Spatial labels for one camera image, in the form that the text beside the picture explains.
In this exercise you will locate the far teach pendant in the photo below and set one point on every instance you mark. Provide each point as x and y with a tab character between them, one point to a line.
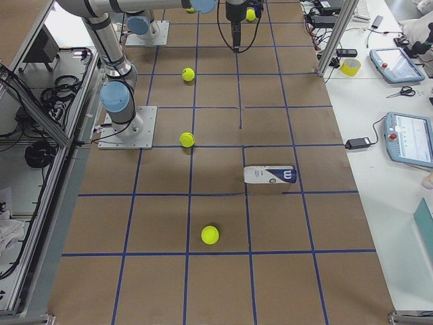
395	65

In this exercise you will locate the nearest tennis ball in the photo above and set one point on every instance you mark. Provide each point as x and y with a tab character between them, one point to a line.
210	235

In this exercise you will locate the far right tennis ball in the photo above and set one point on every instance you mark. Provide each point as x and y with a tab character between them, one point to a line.
250	15

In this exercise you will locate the teach pendant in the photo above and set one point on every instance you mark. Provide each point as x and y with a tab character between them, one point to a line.
395	65
408	139

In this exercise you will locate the black smartphone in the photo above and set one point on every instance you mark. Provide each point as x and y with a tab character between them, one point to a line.
377	21

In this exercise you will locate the black power adapter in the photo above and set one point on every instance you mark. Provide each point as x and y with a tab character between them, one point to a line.
357	143

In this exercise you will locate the near teach pendant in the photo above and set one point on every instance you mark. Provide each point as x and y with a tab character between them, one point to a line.
408	139

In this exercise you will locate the tennis ball by near base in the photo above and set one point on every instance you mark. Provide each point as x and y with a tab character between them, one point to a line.
187	139

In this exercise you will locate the tennis ball mid table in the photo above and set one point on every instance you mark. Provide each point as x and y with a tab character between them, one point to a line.
188	74

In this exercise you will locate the aluminium frame post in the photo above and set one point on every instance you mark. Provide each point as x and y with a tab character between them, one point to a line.
344	18

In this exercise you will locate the black handled scissors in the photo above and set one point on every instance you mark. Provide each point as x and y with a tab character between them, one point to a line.
406	91

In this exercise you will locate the black remote device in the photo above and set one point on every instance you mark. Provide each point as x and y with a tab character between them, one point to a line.
346	53

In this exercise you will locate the yellow tape roll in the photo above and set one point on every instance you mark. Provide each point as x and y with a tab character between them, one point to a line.
350	66

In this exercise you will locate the left aluminium frame rack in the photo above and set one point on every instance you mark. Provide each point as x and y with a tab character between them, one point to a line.
47	80

